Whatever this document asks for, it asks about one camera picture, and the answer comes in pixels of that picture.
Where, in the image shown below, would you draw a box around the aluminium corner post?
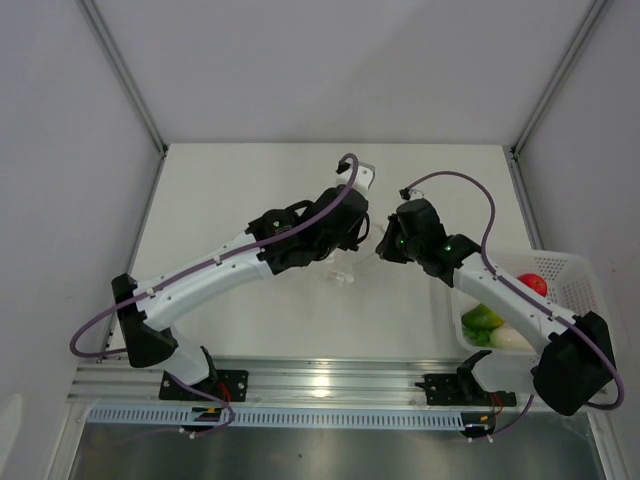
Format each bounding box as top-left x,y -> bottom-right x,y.
508,0 -> 614,156
74,0 -> 169,156

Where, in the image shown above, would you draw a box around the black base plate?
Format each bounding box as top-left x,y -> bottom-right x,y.
158,369 -> 249,402
415,373 -> 517,407

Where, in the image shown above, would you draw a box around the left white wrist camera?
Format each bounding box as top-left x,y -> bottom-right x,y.
335,160 -> 375,196

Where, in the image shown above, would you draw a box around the aluminium rail frame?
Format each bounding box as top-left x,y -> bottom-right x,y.
66,357 -> 460,409

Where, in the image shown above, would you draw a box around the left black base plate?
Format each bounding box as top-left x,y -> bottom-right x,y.
158,369 -> 249,402

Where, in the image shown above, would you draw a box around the purple cable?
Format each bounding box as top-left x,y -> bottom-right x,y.
69,152 -> 361,441
399,171 -> 626,441

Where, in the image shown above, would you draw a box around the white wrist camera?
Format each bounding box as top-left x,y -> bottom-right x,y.
399,188 -> 424,201
335,160 -> 375,196

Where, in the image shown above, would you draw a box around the green orange mango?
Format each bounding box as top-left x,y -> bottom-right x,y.
461,304 -> 505,330

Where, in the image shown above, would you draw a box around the clear zip top bag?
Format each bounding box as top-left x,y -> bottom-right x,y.
309,219 -> 389,289

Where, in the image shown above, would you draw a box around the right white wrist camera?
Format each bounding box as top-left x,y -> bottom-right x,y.
399,188 -> 424,201

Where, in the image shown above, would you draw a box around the red tomato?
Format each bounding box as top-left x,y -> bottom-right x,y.
517,273 -> 548,297

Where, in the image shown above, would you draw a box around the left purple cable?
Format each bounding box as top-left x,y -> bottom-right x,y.
69,152 -> 361,441

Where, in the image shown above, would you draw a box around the right aluminium corner post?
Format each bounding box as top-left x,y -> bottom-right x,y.
508,0 -> 614,156

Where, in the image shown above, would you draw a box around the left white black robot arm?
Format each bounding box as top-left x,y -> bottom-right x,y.
111,185 -> 369,400

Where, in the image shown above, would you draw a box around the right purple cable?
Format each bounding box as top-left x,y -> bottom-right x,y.
399,171 -> 626,441

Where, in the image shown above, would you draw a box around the left aluminium corner post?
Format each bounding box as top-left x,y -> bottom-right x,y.
74,0 -> 169,156

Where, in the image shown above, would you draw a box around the white radish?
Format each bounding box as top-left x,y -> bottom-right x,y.
489,324 -> 533,351

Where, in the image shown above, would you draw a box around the white perforated plastic basket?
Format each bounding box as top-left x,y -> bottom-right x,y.
450,248 -> 609,361

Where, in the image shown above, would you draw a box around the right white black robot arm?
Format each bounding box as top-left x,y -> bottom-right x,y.
376,199 -> 624,416

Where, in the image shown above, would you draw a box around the green leafy vegetable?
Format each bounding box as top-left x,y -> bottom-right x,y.
462,326 -> 493,348

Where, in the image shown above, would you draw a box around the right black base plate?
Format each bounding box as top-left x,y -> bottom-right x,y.
415,373 -> 517,407

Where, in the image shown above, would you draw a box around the white slotted cable duct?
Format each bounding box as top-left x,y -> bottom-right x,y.
86,404 -> 465,431

